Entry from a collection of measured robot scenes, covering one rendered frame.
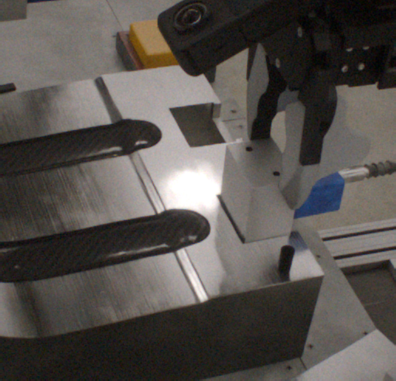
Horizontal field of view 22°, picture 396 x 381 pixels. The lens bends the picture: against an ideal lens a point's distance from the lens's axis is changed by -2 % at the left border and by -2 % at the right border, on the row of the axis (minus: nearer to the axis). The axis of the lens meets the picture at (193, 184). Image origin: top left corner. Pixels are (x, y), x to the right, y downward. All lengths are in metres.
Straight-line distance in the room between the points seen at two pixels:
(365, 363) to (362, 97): 1.79
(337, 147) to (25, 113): 0.27
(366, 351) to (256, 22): 0.25
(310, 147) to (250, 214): 0.08
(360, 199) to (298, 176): 1.51
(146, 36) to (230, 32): 0.42
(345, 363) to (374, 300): 0.97
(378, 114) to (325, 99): 1.80
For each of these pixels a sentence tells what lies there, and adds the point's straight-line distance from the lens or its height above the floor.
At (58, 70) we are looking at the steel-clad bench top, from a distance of 1.04.
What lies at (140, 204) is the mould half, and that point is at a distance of 0.76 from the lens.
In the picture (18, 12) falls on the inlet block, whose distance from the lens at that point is 0.91.
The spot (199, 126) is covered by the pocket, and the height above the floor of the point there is 0.87.
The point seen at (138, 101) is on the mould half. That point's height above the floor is 0.89.
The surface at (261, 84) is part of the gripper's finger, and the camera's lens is 0.71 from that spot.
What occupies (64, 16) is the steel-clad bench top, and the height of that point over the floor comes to 0.80.
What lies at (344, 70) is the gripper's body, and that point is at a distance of 0.67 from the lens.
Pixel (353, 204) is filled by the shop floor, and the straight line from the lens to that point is 2.17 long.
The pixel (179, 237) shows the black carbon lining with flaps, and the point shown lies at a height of 0.89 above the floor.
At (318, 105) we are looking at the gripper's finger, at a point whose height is 1.02.
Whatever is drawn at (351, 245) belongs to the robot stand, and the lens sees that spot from 1.74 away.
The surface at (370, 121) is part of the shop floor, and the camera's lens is 2.41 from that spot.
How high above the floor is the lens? 1.39
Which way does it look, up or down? 41 degrees down
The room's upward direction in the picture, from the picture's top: 8 degrees clockwise
